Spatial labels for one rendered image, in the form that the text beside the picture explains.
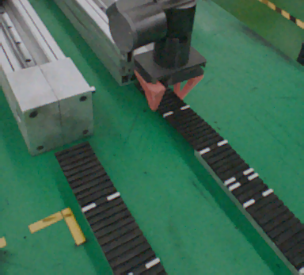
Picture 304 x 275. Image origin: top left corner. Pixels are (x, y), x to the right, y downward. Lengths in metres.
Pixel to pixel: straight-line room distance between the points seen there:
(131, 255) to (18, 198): 0.18
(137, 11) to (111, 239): 0.28
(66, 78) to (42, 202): 0.18
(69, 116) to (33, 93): 0.06
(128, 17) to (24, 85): 0.19
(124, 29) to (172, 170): 0.22
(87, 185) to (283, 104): 0.40
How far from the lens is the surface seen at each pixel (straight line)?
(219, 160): 0.57
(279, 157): 0.65
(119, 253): 0.48
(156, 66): 0.58
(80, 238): 0.53
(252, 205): 0.54
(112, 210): 0.50
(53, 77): 0.59
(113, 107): 0.67
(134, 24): 0.49
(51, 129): 0.59
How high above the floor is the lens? 1.24
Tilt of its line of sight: 39 degrees down
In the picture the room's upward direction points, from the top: 7 degrees clockwise
